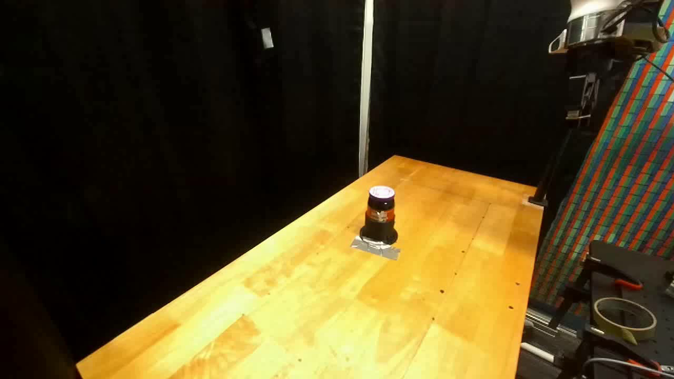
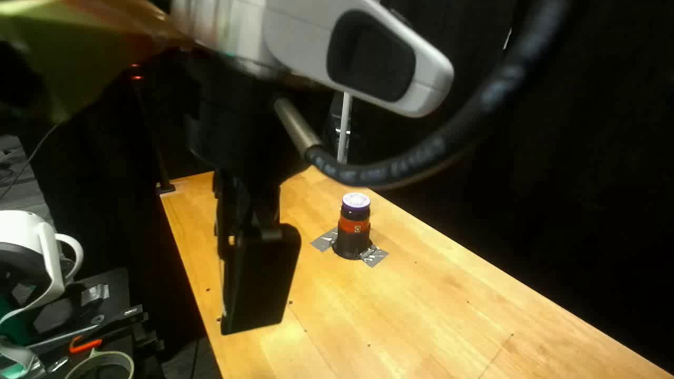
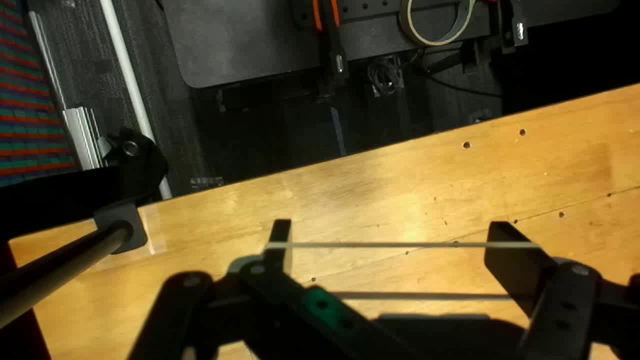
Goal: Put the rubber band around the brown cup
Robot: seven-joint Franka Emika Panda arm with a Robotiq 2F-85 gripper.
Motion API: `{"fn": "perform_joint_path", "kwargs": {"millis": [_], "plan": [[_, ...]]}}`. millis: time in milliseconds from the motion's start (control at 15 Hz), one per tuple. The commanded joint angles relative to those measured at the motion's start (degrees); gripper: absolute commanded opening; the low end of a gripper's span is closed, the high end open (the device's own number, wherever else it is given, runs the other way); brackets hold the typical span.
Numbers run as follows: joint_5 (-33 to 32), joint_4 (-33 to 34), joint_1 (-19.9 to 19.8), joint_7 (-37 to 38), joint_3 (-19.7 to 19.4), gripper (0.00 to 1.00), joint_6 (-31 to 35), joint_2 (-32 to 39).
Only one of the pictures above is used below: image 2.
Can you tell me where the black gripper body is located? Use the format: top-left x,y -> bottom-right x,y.
184,49 -> 289,233

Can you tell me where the brown cup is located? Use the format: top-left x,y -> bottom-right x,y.
333,192 -> 374,262

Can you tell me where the silver metal pole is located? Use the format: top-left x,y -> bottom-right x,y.
333,90 -> 353,166

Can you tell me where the olive green blurry cover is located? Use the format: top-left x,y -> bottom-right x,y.
0,0 -> 186,124

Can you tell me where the white mug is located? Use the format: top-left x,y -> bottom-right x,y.
0,209 -> 86,333

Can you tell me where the grey duct tape piece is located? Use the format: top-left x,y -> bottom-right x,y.
358,244 -> 389,270
310,227 -> 341,253

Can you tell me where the orange handled tool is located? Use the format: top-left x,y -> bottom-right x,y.
65,335 -> 106,355

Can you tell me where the black corrugated cable hose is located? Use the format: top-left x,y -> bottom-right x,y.
304,0 -> 573,190

